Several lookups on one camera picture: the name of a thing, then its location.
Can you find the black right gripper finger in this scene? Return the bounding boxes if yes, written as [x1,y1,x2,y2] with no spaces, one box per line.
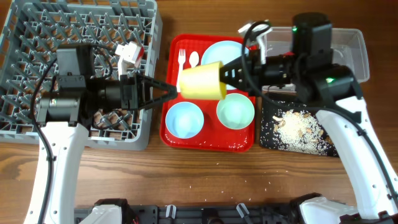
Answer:
[220,54,251,78]
[220,75,249,92]

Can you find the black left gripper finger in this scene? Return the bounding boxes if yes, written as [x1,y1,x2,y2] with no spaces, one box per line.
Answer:
[137,92,177,110]
[136,74,177,93]

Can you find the mint green bowl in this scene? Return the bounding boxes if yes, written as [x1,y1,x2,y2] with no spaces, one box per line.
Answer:
[216,93,255,130]

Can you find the yellow plastic cup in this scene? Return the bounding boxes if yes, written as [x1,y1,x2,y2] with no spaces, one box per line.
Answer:
[178,62,227,100]

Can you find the light blue bowl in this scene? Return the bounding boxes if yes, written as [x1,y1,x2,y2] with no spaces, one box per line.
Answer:
[165,101,205,139]

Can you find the white plastic fork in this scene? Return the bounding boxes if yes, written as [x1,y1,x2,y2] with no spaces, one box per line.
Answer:
[176,49,186,92]

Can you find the white plastic spoon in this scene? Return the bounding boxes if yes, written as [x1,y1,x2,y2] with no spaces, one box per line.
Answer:
[188,51,200,68]

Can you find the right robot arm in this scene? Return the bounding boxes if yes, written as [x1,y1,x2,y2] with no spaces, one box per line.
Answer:
[220,12,397,223]

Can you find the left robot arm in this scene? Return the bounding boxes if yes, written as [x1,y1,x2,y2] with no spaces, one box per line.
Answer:
[25,44,177,223]

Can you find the black waste tray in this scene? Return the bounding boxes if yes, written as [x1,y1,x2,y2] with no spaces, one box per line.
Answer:
[259,91,348,158]

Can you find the grey dishwasher rack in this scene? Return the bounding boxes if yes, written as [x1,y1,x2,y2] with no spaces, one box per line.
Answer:
[1,0,163,144]

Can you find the light blue plate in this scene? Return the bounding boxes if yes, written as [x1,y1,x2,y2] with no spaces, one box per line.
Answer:
[200,40,250,91]

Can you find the rice and food scraps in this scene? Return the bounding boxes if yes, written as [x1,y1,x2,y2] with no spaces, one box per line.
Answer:
[261,99,338,156]

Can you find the clear plastic bin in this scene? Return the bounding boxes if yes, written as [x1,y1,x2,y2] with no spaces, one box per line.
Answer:
[265,27,370,83]

